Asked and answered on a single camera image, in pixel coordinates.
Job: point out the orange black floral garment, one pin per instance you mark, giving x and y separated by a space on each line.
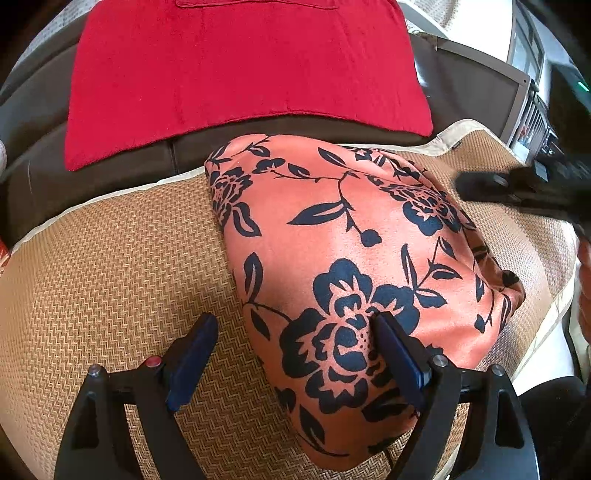
351 258

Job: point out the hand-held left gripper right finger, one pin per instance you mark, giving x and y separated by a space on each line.
397 360

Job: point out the beige woven cover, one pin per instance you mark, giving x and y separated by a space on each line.
443 18

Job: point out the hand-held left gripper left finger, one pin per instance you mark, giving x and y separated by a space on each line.
194 360

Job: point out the woven straw seat mat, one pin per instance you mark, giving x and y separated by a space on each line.
115 286

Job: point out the red cloth with pocket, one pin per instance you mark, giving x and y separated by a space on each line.
231 74

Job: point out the brown leather sofa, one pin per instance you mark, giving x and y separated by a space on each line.
92 184

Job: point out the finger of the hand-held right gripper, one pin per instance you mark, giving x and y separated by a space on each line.
498 187

